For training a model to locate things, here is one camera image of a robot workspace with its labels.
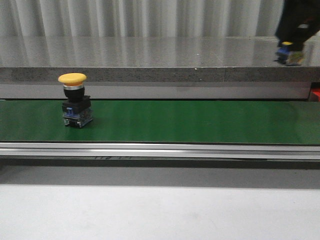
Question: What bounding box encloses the red plastic tray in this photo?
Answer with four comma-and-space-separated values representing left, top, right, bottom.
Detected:
309, 88, 320, 102

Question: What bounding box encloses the aluminium conveyor rail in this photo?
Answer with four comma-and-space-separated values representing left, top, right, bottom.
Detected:
0, 142, 320, 160

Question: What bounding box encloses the green conveyor belt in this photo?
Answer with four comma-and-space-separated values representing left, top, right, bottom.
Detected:
0, 100, 320, 145

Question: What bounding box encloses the grey granite counter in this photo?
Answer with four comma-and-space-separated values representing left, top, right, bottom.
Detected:
0, 36, 320, 100

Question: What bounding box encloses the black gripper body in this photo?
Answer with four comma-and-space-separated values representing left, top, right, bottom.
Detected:
275, 0, 320, 50

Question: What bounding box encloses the white pleated curtain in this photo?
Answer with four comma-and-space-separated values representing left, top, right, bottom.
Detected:
0, 0, 283, 37

